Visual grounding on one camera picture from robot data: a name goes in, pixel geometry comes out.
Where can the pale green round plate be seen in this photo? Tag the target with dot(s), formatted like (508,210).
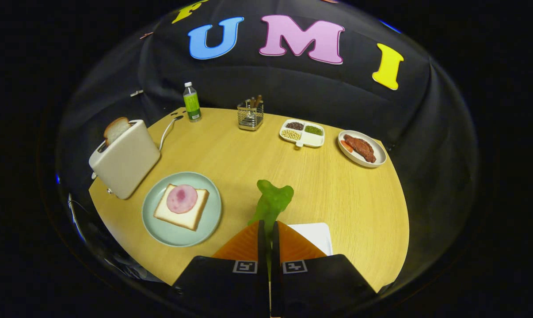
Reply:
(178,236)

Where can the pink ham slice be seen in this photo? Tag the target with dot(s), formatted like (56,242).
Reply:
(182,198)

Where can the red cloth clip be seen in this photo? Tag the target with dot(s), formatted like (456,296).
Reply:
(146,35)

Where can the toasted bread slice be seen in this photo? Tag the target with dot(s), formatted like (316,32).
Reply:
(115,129)

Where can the white divided bean dish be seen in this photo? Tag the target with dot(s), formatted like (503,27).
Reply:
(310,139)

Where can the white toaster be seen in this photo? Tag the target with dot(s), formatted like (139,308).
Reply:
(129,161)

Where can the white bread slice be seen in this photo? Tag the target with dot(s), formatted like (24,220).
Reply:
(184,219)

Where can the black backdrop cloth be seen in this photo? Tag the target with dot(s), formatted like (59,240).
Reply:
(425,132)

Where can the green label drink bottle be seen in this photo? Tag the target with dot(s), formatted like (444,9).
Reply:
(192,104)

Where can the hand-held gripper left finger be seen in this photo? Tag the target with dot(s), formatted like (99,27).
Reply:
(222,287)

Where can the green lettuce leaf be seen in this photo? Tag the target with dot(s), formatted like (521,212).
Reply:
(271,203)

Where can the white oval meat plate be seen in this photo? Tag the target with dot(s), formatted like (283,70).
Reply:
(379,152)

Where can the brown cooked steak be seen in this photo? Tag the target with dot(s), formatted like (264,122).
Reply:
(360,148)

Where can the orange carrot slice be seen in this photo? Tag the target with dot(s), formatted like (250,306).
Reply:
(346,145)

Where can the white square plate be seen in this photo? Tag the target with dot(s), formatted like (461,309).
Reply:
(317,236)

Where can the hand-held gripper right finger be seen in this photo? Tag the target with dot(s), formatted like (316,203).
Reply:
(319,287)

